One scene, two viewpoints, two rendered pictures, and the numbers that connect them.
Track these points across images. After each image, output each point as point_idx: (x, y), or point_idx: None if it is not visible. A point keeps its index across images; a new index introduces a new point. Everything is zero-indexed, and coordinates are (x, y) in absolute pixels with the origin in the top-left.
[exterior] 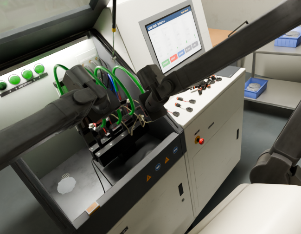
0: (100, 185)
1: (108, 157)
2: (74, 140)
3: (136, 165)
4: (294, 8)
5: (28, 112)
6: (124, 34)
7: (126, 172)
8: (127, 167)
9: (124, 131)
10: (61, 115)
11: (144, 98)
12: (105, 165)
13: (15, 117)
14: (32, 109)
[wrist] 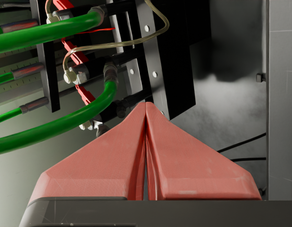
0: (221, 117)
1: (181, 92)
2: (101, 82)
3: (272, 83)
4: None
5: (13, 173)
6: None
7: (241, 59)
8: (230, 45)
9: (135, 9)
10: None
11: None
12: (194, 99)
13: (20, 195)
14: (9, 166)
